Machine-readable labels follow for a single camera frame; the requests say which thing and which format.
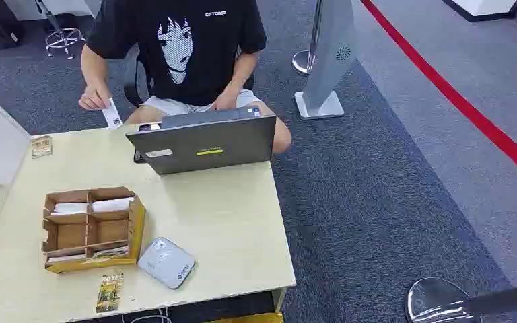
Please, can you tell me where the grey standing kiosk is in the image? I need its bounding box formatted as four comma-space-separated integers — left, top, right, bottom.
294, 0, 358, 120

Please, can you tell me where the grey card reader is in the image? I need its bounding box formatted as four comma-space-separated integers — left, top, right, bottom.
137, 236, 197, 291

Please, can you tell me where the grey laptop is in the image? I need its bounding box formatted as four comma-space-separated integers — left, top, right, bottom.
125, 106, 277, 176

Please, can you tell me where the printed card stack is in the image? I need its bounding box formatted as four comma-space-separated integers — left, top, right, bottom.
46, 245, 130, 264

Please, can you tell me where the white cable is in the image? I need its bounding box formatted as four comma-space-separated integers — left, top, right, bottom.
122, 306, 173, 323

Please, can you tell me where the chrome stanchion base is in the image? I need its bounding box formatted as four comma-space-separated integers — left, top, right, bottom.
404, 277, 483, 323

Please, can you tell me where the chrome stool base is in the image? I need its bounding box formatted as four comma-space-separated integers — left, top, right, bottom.
34, 0, 88, 61

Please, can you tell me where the red floor tape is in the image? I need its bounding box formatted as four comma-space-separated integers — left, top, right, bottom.
359, 0, 517, 189

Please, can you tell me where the person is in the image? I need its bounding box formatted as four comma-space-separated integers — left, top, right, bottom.
78, 0, 293, 155

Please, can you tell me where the white card stack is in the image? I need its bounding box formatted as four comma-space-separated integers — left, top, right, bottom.
91, 196, 135, 213
50, 202, 90, 217

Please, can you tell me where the clear card holder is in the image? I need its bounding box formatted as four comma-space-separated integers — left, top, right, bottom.
31, 135, 54, 160

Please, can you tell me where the white card with black print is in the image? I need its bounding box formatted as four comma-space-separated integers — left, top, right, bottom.
101, 98, 124, 131

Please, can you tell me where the wooden card box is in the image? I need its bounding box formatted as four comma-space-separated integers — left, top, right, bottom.
41, 186, 147, 275

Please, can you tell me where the chrome stanchion post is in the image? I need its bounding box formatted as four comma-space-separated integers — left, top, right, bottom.
291, 0, 324, 76

